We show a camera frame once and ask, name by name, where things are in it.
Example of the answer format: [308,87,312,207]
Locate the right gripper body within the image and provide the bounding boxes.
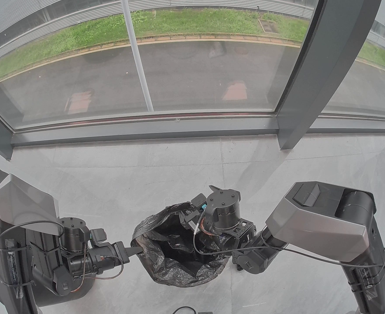
[179,208,210,239]

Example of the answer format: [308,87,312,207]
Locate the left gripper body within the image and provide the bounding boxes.
[88,241,131,273]

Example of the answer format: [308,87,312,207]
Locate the black plastic bag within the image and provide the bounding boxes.
[131,202,232,288]

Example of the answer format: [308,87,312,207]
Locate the window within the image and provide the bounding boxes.
[0,0,385,161]

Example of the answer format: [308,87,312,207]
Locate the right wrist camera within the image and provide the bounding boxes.
[191,193,209,212]

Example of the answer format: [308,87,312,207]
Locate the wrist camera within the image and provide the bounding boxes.
[89,228,108,248]
[191,193,209,212]

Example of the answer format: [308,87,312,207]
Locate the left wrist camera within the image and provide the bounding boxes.
[89,228,108,248]

